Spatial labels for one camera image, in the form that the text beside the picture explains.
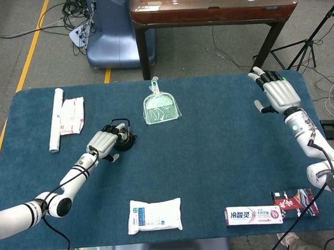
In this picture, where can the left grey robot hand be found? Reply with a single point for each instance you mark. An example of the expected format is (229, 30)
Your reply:
(102, 142)

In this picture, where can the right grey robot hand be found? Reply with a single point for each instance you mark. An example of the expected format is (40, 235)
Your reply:
(283, 93)

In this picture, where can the purple blue robot base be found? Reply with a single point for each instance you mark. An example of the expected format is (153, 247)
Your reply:
(114, 35)

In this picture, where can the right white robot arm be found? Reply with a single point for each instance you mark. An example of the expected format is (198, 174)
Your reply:
(302, 134)

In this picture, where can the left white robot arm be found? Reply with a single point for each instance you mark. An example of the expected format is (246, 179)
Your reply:
(71, 177)

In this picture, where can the black cast iron teapot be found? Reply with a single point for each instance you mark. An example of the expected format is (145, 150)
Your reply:
(126, 145)

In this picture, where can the white red printed packet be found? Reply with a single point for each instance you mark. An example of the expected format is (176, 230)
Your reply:
(71, 116)

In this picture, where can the white paper roll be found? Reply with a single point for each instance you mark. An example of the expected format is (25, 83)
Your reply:
(56, 119)

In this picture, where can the black tripod stand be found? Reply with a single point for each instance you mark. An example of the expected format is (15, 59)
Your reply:
(307, 43)

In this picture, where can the black foot pedal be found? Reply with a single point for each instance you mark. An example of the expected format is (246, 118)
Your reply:
(333, 128)

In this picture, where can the clear plastic dustpan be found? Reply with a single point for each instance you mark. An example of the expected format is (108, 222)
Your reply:
(160, 108)

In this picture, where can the white pouch with blue label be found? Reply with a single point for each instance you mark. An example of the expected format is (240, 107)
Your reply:
(160, 215)

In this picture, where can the brown mahjong table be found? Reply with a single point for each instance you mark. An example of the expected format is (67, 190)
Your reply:
(211, 12)

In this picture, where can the red black printed box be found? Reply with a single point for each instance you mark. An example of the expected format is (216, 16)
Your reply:
(294, 202)

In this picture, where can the white pink toothpaste box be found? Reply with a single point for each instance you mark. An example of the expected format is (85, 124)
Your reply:
(253, 215)

